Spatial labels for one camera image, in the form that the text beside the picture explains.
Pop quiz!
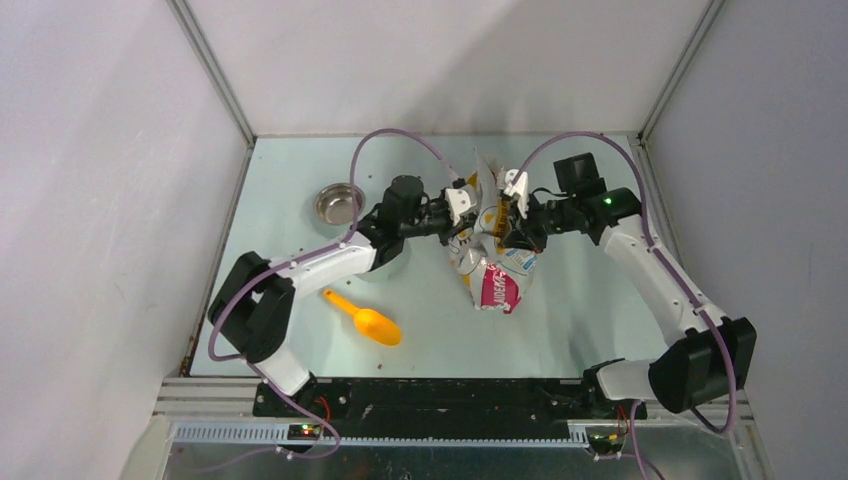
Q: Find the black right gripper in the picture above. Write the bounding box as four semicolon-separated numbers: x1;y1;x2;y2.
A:
501;189;578;254

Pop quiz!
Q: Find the white yellow pet food bag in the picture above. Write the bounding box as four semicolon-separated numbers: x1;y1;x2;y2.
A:
446;152;537;315

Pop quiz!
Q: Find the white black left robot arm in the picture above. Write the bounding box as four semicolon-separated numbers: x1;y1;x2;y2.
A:
207;175;478;417

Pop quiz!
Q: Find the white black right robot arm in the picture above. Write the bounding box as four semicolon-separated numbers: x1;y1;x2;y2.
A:
502;153;757;418

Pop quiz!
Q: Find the steel bowl in green stand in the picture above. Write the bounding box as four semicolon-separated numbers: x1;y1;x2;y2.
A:
357;248;411;283

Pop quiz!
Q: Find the small steel bowl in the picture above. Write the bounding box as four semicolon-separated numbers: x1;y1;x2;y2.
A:
314;183;366;226

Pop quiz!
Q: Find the orange plastic scoop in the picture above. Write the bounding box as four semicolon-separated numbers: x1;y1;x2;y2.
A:
322;289;403;347

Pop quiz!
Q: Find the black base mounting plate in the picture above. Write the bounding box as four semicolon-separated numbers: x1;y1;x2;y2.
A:
292;377;632;439

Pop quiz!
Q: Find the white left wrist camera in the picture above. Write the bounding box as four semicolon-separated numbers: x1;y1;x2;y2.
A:
443;178;479;227

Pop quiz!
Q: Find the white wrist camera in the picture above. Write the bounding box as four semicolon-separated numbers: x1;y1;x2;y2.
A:
443;178;479;227
503;169;529;219

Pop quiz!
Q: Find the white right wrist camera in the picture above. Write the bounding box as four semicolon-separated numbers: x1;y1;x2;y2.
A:
503;169;529;219

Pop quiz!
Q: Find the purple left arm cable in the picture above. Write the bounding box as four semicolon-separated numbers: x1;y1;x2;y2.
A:
207;128;465;462

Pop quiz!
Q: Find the aluminium frame post right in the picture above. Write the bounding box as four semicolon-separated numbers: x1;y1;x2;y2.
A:
637;0;727;145

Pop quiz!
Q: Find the aluminium frame post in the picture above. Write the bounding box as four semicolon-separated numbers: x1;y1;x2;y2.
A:
166;0;257;148
637;0;727;145

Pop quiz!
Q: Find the grey slotted cable duct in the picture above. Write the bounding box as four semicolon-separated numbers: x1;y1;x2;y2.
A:
172;421;589;448

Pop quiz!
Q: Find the aluminium frame post left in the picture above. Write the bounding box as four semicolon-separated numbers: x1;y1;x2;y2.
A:
166;0;257;148

